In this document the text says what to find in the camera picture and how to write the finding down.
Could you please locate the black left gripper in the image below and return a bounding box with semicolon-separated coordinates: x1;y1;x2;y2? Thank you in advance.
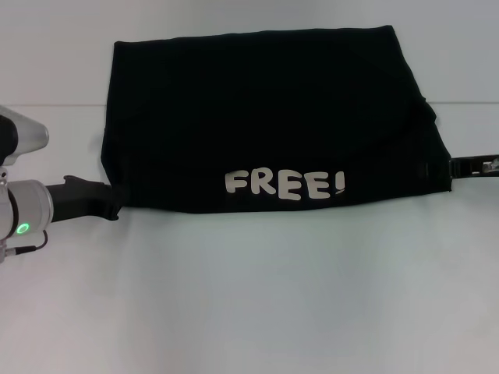
44;174;126;224

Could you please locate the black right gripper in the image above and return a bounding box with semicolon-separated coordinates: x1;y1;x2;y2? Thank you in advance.
423;154;499;180

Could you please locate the black shirt with FREE print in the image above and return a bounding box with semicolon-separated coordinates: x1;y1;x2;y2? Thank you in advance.
98;25;454;216

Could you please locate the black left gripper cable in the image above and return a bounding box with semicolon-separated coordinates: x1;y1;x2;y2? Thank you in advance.
0;228;50;263

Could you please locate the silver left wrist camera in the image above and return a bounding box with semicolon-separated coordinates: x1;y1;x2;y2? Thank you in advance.
0;104;51;168

